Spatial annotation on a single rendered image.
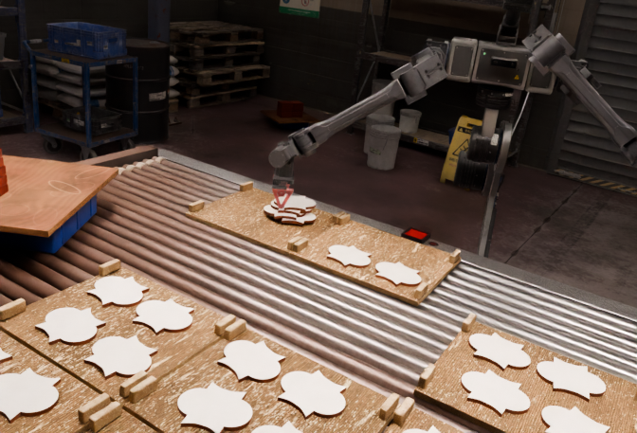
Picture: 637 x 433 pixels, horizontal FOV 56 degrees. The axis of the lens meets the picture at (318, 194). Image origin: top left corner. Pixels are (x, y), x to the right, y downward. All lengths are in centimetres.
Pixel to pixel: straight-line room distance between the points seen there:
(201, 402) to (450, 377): 53
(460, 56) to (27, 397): 181
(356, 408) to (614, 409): 55
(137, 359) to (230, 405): 23
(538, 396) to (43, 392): 99
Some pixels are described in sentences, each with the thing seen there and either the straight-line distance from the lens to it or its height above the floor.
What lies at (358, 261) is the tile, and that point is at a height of 95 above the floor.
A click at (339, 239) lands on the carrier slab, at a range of 191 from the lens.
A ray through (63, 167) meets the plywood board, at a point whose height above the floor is 104.
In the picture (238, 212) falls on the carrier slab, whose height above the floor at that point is 94.
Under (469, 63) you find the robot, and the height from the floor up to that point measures 145.
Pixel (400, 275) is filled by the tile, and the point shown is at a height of 95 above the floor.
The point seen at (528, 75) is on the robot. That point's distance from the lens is 240.
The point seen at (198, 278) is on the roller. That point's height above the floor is 92.
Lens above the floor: 174
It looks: 21 degrees down
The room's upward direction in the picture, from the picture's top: 7 degrees clockwise
